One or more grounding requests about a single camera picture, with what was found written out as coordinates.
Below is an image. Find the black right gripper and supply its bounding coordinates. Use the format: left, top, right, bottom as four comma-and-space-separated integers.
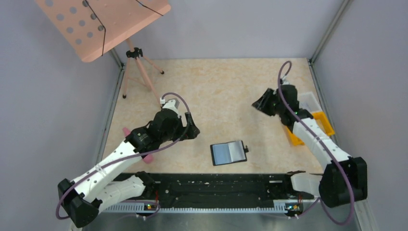
253, 88, 285, 116

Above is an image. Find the black leather card holder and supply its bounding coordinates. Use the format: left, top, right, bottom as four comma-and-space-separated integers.
210, 140, 249, 166

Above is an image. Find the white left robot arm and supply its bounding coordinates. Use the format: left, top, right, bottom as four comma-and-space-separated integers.
56, 107, 200, 228

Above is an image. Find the white plastic bin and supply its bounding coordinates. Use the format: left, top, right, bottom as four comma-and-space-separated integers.
298, 91, 323, 113

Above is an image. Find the yellow plastic bin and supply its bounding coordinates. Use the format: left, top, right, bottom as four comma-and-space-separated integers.
285, 111, 336, 147

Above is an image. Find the pink music stand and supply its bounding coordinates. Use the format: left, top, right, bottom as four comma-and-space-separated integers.
36, 0, 171, 101

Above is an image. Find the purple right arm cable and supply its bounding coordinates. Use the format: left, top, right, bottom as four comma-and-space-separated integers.
276, 60, 356, 226

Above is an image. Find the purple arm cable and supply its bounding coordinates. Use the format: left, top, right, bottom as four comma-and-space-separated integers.
276, 60, 356, 226
55, 92, 192, 220

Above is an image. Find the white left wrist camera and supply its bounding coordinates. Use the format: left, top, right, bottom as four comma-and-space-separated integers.
160, 98, 180, 115

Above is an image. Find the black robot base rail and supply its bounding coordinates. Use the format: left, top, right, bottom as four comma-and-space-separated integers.
130, 173, 314, 211

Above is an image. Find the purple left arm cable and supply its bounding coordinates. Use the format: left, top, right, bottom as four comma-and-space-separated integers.
55, 92, 192, 220

